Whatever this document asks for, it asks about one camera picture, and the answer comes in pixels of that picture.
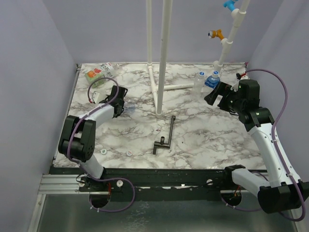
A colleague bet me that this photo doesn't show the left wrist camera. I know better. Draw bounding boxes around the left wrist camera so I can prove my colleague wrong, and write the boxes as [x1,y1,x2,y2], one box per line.
[91,91,106,105]

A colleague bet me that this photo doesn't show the blue label plastic bottle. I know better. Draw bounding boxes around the blue label plastic bottle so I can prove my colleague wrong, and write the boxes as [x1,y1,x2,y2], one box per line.
[205,75,220,89]

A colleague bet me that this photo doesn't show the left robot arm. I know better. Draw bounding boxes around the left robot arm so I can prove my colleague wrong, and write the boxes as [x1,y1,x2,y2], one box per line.
[58,86,127,191]

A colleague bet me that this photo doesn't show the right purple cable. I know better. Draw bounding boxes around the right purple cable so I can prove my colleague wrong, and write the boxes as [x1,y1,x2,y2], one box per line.
[221,69,309,222]

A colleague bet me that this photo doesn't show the orange nozzle fitting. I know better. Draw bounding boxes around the orange nozzle fitting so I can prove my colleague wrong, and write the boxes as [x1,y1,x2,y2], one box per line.
[208,29,225,40]

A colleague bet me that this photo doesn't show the white PVC pipe stand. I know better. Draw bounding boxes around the white PVC pipe stand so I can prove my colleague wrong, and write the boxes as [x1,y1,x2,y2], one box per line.
[146,0,193,117]

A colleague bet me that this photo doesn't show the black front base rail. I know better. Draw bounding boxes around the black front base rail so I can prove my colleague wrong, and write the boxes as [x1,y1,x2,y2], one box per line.
[49,167,240,202]

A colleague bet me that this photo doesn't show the dark metal faucet handle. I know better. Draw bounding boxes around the dark metal faucet handle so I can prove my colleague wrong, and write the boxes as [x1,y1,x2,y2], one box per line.
[153,115,176,155]

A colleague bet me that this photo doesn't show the purple label plastic bottle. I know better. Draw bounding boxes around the purple label plastic bottle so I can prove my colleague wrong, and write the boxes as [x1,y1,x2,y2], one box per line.
[123,102,136,114]

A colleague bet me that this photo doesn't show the white PVC pipe tree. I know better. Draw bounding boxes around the white PVC pipe tree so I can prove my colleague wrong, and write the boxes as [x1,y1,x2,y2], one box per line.
[213,0,250,73]

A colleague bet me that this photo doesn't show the green white bottle cap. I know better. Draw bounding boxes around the green white bottle cap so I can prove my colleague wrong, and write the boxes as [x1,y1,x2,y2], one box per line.
[100,149,107,155]

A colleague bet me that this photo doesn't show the green orange label bottle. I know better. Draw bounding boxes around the green orange label bottle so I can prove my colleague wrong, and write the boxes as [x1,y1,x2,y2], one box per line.
[84,68,107,85]

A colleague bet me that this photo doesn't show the blue pipe fitting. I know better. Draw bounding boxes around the blue pipe fitting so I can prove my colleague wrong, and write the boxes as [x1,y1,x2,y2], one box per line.
[223,0,238,12]

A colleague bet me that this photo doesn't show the clear plastic bottle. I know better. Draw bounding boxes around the clear plastic bottle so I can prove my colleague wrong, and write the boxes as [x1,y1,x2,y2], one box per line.
[191,75,205,98]

